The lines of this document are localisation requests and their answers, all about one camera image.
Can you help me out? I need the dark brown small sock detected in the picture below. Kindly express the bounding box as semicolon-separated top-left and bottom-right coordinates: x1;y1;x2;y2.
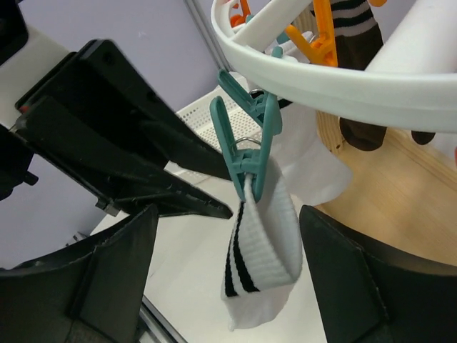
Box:
330;0;383;70

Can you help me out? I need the wooden hanger rack frame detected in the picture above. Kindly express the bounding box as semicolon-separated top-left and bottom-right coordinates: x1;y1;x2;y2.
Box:
324;128;456;264

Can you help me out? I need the white round clip hanger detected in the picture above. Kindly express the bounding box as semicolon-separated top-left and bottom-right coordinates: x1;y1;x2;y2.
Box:
209;0;457;201

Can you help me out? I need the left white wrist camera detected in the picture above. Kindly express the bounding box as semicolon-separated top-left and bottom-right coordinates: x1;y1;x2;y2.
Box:
1;1;69;130

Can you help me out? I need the white perforated plastic basket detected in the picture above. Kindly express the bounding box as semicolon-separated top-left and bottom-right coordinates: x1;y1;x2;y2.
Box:
167;93;265;185

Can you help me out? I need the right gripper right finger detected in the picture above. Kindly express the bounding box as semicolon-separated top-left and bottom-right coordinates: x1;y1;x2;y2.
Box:
299;205;456;342

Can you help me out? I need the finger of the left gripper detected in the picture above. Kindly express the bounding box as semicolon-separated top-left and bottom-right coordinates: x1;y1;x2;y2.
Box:
114;164;233;219

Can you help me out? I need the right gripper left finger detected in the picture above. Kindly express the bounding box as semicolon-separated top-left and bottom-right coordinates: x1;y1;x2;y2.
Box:
1;206;159;342

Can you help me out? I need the aluminium mounting rail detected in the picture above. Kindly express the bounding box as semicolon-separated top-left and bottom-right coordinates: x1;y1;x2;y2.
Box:
139;296;187;343

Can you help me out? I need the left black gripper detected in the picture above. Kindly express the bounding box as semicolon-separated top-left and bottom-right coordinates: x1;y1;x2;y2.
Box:
15;39;231;214

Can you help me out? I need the brown sock with stripes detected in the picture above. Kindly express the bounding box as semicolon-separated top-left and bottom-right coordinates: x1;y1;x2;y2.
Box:
339;118;387;151

